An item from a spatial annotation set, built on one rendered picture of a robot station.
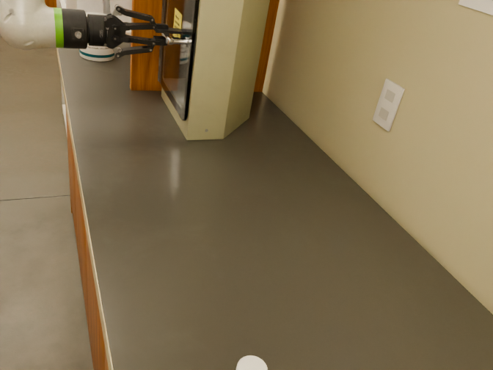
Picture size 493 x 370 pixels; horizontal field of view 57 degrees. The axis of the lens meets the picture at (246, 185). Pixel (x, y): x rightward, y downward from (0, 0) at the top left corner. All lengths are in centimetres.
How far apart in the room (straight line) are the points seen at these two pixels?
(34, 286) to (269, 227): 140
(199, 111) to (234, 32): 23
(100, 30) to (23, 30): 17
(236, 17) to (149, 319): 77
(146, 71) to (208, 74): 40
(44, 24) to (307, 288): 83
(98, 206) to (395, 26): 81
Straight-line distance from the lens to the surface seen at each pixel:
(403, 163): 117
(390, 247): 105
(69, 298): 212
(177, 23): 133
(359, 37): 132
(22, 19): 119
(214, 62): 122
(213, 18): 119
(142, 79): 159
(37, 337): 200
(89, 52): 184
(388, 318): 89
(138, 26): 125
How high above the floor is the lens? 152
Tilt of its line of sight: 31 degrees down
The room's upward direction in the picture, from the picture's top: 11 degrees clockwise
